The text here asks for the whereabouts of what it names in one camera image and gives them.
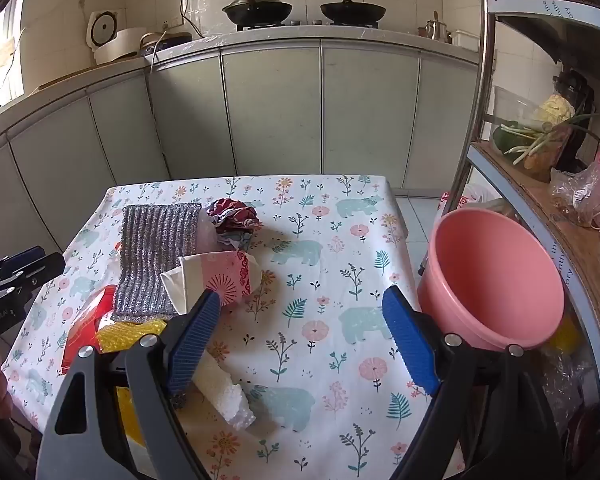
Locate clear plastic container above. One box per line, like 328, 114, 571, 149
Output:
491, 85, 581, 171

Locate yellow plastic item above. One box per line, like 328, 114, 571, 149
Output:
550, 315, 581, 351

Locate crumpled red patterned wrapper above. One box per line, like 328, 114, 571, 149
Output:
207, 197, 261, 251

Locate floral bear print tablecloth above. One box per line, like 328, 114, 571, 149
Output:
2, 174, 463, 480

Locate white rice cooker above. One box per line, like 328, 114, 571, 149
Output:
86, 10, 148, 65

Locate metal shelf rack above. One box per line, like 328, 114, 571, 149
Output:
445, 0, 600, 480

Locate white pink patterned packet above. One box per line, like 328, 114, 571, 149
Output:
160, 251, 263, 318

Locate crumpled clear plastic bag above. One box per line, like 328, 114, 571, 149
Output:
540, 350, 600, 436

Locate grey kitchen cabinet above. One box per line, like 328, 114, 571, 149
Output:
0, 25, 481, 261

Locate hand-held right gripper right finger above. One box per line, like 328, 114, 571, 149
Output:
381, 285, 563, 480

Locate black power cable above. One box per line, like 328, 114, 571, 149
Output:
179, 0, 203, 40

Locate dark countertop appliance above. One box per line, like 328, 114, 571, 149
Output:
140, 31, 193, 56

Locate red and white plastic bag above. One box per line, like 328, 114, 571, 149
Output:
437, 185, 498, 221

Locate pink plastic bucket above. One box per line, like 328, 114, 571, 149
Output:
417, 208, 566, 353

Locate gas stove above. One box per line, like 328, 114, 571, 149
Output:
235, 19, 381, 32

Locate white plastic container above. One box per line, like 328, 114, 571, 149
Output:
452, 29, 481, 52

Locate black wok with lid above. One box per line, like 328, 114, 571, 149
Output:
222, 0, 293, 26

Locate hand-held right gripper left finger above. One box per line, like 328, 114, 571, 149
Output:
36, 289, 222, 480

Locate red packet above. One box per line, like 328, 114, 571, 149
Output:
61, 285, 118, 373

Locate silver scouring cloth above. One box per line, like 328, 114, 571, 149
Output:
111, 202, 203, 322

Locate dark green vegetable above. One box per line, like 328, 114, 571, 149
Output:
492, 125, 522, 155

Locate green onions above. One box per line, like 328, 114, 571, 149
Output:
500, 112, 600, 166

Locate clear plastic wrapper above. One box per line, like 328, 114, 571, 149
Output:
195, 210, 231, 256

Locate white foam piece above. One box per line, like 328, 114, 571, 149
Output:
192, 350, 256, 431

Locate yellow bubble wrap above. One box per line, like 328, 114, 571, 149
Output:
96, 317, 173, 448

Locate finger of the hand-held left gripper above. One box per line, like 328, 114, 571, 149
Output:
0, 252, 66, 311
0, 246, 46, 281

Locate steel pot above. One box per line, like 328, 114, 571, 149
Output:
419, 10, 453, 43

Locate clear plastic bag with label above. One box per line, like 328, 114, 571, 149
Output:
550, 160, 600, 228

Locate window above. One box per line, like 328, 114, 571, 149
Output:
0, 0, 28, 126

